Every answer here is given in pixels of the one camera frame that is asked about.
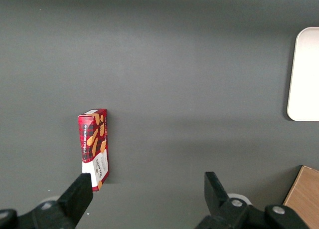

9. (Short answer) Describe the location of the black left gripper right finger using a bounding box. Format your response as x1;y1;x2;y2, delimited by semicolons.
196;171;310;229

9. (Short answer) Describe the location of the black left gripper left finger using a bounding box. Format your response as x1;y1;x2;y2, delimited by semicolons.
0;173;93;229

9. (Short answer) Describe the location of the cream rectangular plastic tray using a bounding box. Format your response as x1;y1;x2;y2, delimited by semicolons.
286;26;319;122

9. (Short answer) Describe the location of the red tartan shortbread box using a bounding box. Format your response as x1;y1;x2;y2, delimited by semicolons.
77;108;110;193

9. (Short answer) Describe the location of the wooden two-drawer cabinet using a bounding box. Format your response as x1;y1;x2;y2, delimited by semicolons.
283;165;319;229

